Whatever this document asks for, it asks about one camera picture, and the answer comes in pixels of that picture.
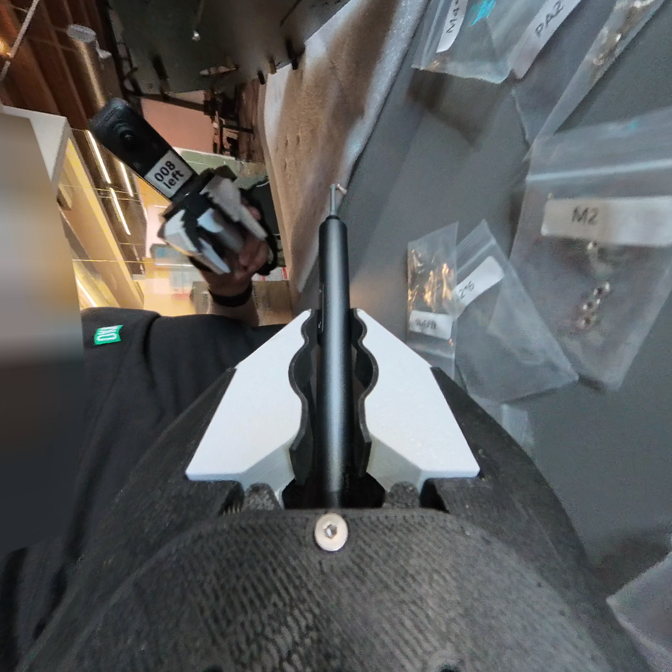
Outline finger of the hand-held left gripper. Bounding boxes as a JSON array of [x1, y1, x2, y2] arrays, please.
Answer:
[[202, 177, 267, 243], [156, 207, 233, 275]]

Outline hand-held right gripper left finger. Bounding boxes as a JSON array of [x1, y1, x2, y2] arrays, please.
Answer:
[[186, 310, 321, 509]]

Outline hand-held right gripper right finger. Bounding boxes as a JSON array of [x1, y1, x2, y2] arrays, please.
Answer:
[[352, 309, 480, 490]]

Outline black screwdriver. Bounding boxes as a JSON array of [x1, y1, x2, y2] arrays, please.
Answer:
[[314, 183, 352, 509]]

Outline blue hobby robot arm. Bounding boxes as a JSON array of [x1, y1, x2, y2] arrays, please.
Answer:
[[107, 0, 306, 106]]

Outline person's left forearm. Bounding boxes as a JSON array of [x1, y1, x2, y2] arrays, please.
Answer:
[[206, 273, 261, 330]]

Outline person's left hand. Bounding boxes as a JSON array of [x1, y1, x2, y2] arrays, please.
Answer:
[[228, 202, 276, 288]]

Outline black wristband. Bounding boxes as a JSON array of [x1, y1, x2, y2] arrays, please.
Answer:
[[209, 288, 254, 310]]

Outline person's black shirt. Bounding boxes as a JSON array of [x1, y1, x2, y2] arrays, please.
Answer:
[[0, 307, 295, 662]]

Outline white foam sheet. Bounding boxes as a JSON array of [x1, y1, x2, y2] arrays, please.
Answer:
[[260, 0, 439, 295]]

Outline scattered clear screw bags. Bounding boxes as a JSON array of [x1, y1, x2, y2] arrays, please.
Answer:
[[407, 0, 672, 631]]

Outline silver ceiling duct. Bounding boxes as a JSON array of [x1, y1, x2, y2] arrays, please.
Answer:
[[65, 23, 112, 108]]

